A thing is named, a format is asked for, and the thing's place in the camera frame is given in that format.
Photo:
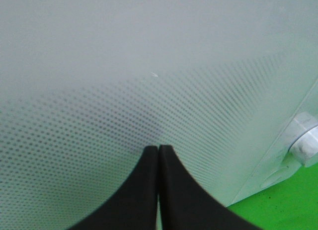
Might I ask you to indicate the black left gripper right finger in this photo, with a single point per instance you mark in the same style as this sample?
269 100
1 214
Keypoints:
185 205

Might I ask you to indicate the white round knob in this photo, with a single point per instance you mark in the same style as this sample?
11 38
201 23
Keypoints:
304 135

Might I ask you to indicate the white microwave door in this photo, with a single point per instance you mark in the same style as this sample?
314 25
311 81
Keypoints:
124 66

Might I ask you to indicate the round door release button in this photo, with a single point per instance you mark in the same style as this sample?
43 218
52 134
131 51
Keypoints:
275 177

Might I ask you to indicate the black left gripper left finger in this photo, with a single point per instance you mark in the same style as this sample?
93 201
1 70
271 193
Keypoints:
134 205

